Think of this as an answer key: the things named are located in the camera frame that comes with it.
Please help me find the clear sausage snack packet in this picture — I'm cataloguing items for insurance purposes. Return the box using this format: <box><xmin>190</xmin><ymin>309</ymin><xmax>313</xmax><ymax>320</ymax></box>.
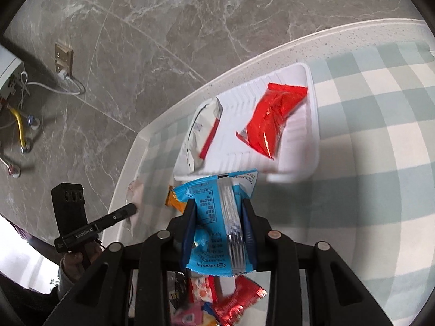
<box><xmin>126</xmin><ymin>179</ymin><xmax>145</xmax><ymax>236</ymax></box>

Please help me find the blue snack bag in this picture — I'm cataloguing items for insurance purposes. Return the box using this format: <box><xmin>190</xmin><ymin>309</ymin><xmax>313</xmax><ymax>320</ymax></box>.
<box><xmin>174</xmin><ymin>169</ymin><xmax>258</xmax><ymax>277</ymax></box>

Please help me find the white long snack packet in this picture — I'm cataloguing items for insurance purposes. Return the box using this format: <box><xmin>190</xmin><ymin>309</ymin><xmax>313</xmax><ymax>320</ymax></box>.
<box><xmin>181</xmin><ymin>98</ymin><xmax>223</xmax><ymax>174</ymax></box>

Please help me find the large red snack bag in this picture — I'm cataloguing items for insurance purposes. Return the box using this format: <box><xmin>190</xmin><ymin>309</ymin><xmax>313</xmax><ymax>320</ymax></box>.
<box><xmin>236</xmin><ymin>83</ymin><xmax>308</xmax><ymax>159</ymax></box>

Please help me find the grey sleeve forearm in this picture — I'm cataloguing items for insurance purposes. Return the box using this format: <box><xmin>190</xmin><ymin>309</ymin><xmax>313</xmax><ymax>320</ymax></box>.
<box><xmin>53</xmin><ymin>262</ymin><xmax>81</xmax><ymax>300</ymax></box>

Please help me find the person's left hand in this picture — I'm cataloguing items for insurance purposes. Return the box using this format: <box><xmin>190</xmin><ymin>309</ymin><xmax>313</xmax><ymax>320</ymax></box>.
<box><xmin>60</xmin><ymin>242</ymin><xmax>102</xmax><ymax>283</ymax></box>

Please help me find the black snack packet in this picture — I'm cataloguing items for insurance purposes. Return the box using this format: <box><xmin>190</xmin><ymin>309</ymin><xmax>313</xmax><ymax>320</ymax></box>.
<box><xmin>167</xmin><ymin>272</ymin><xmax>189</xmax><ymax>310</ymax></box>

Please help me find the pink snack packet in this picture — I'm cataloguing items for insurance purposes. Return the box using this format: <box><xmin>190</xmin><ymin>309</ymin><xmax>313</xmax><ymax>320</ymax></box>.
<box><xmin>171</xmin><ymin>302</ymin><xmax>204</xmax><ymax>326</ymax></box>

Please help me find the orange snack bar packet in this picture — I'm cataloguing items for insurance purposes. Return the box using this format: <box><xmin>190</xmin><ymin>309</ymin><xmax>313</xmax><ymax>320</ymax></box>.
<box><xmin>165</xmin><ymin>186</ymin><xmax>187</xmax><ymax>214</ymax></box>

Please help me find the green checkered tablecloth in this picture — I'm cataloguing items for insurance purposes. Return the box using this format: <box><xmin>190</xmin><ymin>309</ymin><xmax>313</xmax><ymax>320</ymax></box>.
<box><xmin>135</xmin><ymin>42</ymin><xmax>435</xmax><ymax>325</ymax></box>

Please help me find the red foil snack packet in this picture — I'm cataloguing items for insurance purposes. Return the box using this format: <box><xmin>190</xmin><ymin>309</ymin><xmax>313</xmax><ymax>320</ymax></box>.
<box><xmin>212</xmin><ymin>276</ymin><xmax>268</xmax><ymax>325</ymax></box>

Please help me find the white plastic tray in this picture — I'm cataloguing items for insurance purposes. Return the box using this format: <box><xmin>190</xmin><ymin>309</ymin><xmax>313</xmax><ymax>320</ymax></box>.
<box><xmin>172</xmin><ymin>62</ymin><xmax>321</xmax><ymax>183</ymax></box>

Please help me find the brass floor socket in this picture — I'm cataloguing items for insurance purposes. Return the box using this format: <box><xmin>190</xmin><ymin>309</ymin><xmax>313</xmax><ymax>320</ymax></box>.
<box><xmin>55</xmin><ymin>42</ymin><xmax>74</xmax><ymax>80</ymax></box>

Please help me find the yellow hose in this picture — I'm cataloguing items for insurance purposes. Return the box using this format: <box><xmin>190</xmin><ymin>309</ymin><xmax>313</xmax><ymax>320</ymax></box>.
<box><xmin>6</xmin><ymin>104</ymin><xmax>30</xmax><ymax>152</ymax></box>

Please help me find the white power cable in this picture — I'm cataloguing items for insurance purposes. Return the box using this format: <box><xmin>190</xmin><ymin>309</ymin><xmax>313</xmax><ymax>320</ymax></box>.
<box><xmin>18</xmin><ymin>71</ymin><xmax>86</xmax><ymax>96</ymax></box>

